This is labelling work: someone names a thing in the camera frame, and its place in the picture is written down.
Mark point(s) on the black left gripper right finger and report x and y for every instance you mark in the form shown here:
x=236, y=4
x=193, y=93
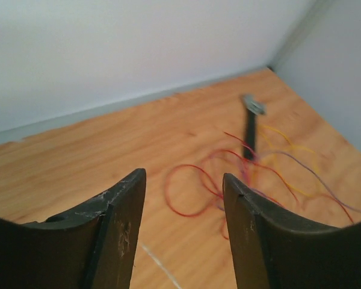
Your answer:
x=276, y=248

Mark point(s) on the adjustable wrench black handle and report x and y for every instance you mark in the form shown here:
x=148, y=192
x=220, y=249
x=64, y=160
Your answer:
x=253, y=109

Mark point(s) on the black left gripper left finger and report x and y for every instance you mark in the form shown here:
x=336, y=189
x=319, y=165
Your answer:
x=91, y=245

